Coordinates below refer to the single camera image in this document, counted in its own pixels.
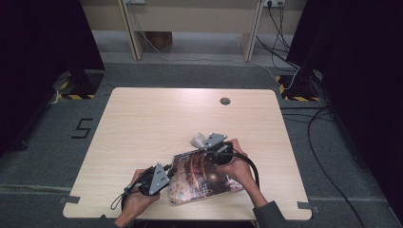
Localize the glossy magazine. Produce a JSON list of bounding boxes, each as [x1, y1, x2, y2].
[[166, 147, 245, 206]]

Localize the long white floor cable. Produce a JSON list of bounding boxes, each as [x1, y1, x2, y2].
[[139, 31, 300, 90]]

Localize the person's right hand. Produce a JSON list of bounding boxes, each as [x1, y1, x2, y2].
[[218, 138, 259, 191]]

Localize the grey tape strip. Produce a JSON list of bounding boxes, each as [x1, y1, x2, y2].
[[297, 201, 320, 214], [59, 195, 81, 205]]

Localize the black wall socket cables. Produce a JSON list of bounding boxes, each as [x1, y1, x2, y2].
[[256, 0, 300, 70]]

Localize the brown cardboard box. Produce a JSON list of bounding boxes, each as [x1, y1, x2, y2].
[[145, 31, 173, 51]]

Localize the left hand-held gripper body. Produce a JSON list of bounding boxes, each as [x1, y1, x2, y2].
[[137, 162, 174, 197]]

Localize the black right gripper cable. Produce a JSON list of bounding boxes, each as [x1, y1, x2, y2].
[[232, 151, 260, 189]]

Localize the stand base with hazard tape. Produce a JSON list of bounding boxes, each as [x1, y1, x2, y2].
[[51, 69, 105, 101], [275, 69, 324, 103]]

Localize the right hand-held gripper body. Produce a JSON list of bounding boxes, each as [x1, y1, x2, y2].
[[202, 132, 236, 165]]

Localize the long black floor cable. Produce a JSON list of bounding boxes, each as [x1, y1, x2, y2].
[[306, 106, 367, 228]]

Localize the black curtain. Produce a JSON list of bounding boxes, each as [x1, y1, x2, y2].
[[0, 0, 106, 156], [286, 0, 403, 217]]

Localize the short black floor cables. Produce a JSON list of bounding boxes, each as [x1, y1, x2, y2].
[[279, 105, 336, 124]]

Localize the person's left hand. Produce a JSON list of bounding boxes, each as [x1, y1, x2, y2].
[[122, 169, 161, 220]]

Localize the white wall socket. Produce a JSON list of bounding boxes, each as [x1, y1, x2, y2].
[[262, 0, 286, 8]]

